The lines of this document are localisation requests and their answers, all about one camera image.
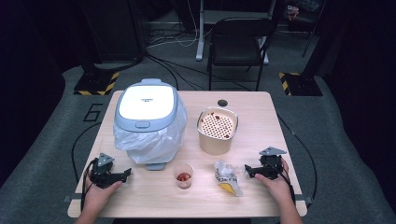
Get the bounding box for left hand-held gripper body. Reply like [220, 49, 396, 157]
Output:
[89, 152, 127, 189]

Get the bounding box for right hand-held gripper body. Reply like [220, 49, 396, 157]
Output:
[259, 147, 288, 181]

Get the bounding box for clear plastic wrapper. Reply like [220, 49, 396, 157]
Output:
[213, 160, 245, 198]

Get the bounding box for white plastic trash bag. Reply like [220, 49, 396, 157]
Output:
[113, 98, 189, 165]

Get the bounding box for beige container with perforated strainer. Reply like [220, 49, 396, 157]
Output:
[196, 105, 239, 157]

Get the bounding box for small clear cup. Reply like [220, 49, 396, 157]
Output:
[173, 162, 194, 190]

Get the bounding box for white grey pedal trash can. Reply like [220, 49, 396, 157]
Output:
[113, 77, 189, 172]

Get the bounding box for person's left hand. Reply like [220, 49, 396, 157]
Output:
[83, 176, 123, 209]

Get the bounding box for person's right hand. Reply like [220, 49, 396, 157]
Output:
[254, 160, 295, 204]

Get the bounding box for black base with hazard stripes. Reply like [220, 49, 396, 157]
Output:
[73, 66, 120, 96]
[278, 72, 324, 97]

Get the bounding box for black folding chair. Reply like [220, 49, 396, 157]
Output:
[206, 17, 275, 91]

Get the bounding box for left hand-held gripper black cable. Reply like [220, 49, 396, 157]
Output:
[79, 158, 98, 213]

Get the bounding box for hand-held gripper black cable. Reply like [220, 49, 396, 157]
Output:
[270, 161, 297, 204]
[79, 158, 98, 213]

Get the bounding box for right hand-held gripper black cable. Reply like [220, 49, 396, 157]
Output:
[270, 161, 297, 204]

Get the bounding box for black floor cable bundle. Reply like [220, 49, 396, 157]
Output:
[144, 51, 251, 91]

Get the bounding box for white floor cables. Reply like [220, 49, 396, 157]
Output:
[146, 0, 200, 49]

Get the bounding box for white desk frame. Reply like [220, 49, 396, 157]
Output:
[195, 0, 278, 65]

